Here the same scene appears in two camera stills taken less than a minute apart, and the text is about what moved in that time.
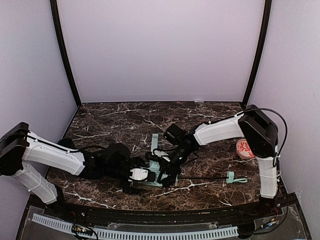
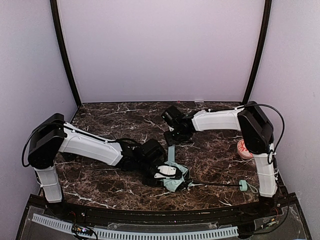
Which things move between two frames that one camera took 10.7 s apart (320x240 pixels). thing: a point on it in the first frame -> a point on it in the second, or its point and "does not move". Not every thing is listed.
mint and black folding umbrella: (150, 176) -> (175, 184)
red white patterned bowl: (243, 150) does not move
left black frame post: (56, 18) does not move
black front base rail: (212, 215) does not move
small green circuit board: (81, 230) does not move
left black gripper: (128, 185) -> (178, 178)
